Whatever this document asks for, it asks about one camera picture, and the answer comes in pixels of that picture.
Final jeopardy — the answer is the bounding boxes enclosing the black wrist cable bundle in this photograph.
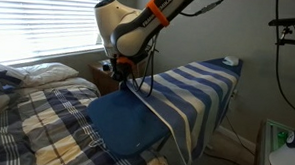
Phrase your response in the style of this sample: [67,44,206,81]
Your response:
[132,31,162,99]

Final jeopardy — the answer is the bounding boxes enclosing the green glass cabinet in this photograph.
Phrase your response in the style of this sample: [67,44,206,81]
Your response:
[255,117,295,165]

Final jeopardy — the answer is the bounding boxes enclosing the brown wooden nightstand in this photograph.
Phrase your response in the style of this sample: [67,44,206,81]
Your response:
[88,59,122,97]

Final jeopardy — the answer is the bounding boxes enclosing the white window blinds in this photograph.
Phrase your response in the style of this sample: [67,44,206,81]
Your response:
[0,0,109,71]

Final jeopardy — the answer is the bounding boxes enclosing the white pillow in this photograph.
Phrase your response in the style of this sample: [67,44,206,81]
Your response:
[0,61,26,83]
[15,60,80,91]

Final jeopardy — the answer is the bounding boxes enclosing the long black hanging cable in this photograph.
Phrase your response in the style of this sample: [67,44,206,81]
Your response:
[269,0,295,118]

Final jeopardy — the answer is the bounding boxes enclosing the blue covered ironing board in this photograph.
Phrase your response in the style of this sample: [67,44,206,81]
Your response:
[83,51,245,163]

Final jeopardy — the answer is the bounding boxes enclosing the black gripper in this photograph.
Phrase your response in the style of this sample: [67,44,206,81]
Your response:
[110,55,141,84]

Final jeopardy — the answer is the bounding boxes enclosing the dark clothing on bed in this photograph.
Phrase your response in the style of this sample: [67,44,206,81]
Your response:
[0,69,24,93]

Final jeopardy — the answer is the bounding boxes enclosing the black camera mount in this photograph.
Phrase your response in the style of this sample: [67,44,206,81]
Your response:
[267,15,295,47]

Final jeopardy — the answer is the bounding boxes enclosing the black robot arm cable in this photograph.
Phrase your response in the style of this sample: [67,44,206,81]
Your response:
[179,0,228,20]

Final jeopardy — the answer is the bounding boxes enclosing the blue white striped towel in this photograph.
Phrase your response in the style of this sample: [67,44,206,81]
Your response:
[122,58,241,165]

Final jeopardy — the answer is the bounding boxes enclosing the white round device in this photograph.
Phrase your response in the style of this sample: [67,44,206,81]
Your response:
[268,117,295,165]

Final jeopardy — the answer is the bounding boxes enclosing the small white plastic object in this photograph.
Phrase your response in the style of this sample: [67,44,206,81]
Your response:
[222,55,241,68]

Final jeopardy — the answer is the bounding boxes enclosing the plaid bed comforter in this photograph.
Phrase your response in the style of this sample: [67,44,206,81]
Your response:
[0,74,179,165]

